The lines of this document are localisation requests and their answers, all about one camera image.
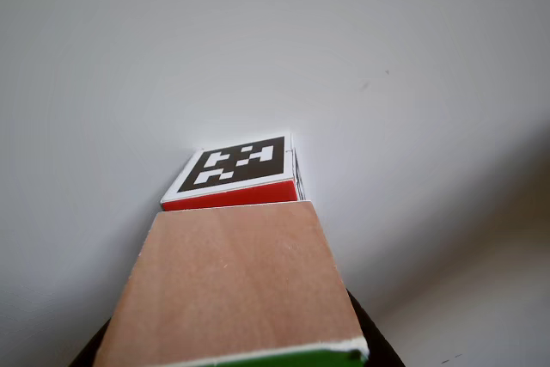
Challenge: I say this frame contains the wooden cube with green face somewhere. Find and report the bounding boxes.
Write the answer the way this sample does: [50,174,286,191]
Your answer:
[93,199,370,367]

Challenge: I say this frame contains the wooden cube with red face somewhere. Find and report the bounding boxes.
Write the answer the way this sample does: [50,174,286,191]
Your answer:
[160,133,307,213]

